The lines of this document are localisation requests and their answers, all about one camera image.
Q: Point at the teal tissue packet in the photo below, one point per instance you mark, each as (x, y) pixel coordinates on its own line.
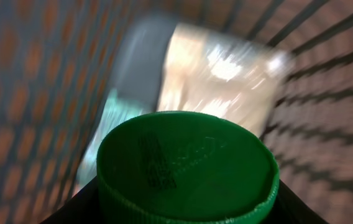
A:
(116, 111)

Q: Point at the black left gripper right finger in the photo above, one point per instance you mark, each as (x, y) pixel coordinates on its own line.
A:
(290, 209)

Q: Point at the grey plastic mesh basket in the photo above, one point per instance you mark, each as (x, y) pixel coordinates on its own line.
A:
(55, 58)

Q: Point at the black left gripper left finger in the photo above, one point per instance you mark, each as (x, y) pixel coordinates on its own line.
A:
(83, 208)

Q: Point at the beige plastic pouch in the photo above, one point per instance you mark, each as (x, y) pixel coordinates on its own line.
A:
(213, 73)

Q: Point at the green lid jar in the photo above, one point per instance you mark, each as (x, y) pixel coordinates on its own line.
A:
(184, 167)

